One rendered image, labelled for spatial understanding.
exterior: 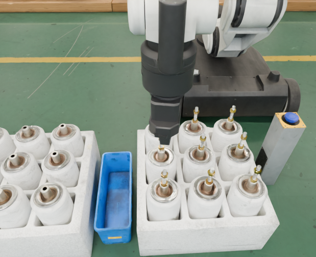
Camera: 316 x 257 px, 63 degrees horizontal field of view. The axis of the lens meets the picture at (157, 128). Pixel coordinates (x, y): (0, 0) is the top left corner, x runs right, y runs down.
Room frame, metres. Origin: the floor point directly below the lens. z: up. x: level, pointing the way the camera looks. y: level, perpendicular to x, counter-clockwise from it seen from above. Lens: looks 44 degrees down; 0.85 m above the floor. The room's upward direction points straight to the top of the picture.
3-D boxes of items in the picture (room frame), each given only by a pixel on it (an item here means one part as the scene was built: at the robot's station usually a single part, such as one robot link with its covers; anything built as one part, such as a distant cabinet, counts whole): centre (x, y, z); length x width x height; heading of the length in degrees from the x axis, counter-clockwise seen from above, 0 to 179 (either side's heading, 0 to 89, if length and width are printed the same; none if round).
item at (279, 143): (0.59, -0.41, 0.16); 0.07 x 0.07 x 0.31; 3
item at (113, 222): (0.48, 0.14, 0.06); 0.30 x 0.11 x 0.12; 4
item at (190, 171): (0.50, -0.13, 0.16); 0.10 x 0.10 x 0.18
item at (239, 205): (0.39, -0.25, 0.16); 0.10 x 0.10 x 0.18
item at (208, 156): (0.50, -0.13, 0.25); 0.08 x 0.08 x 0.01
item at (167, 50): (0.36, -0.03, 0.69); 0.11 x 0.11 x 0.11; 1
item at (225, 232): (0.50, -0.13, 0.09); 0.39 x 0.39 x 0.18; 3
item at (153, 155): (0.50, -0.01, 0.25); 0.08 x 0.08 x 0.01
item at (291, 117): (0.59, -0.41, 0.32); 0.04 x 0.04 x 0.02
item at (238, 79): (1.21, -0.34, 0.19); 0.64 x 0.52 x 0.33; 1
